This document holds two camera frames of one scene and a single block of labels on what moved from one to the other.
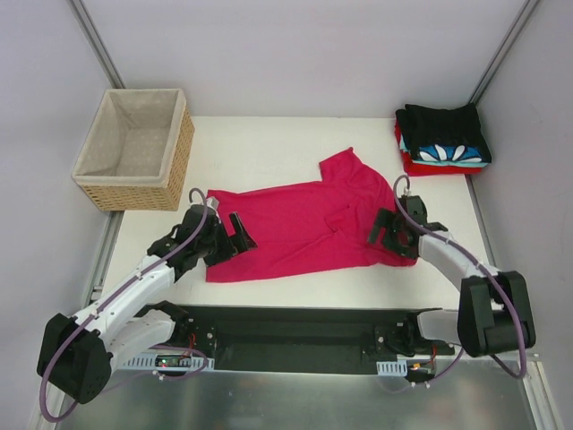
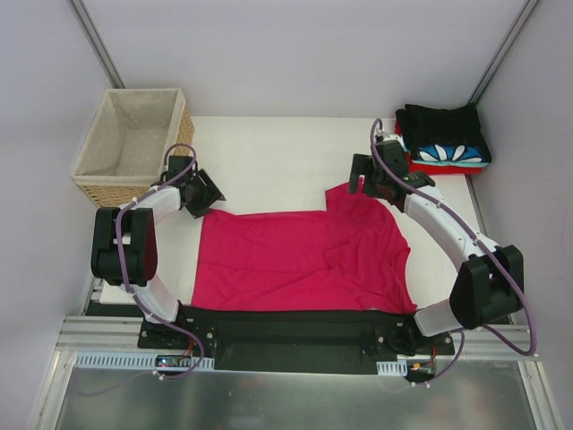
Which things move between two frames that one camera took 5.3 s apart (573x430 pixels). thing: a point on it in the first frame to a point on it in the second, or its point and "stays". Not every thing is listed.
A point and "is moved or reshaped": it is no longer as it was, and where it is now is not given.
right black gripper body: [389, 235] to [359, 171]
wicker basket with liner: [137, 153] stays
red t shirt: [413, 168] stays
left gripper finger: [244, 242] to [210, 189]
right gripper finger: [374, 234] to [354, 179]
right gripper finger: [384, 217] to [362, 164]
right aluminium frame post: [516, 30] stays
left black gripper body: [227, 245] to [208, 190]
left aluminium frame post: [84, 19] stays
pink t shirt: [308, 227] is moved or reshaped
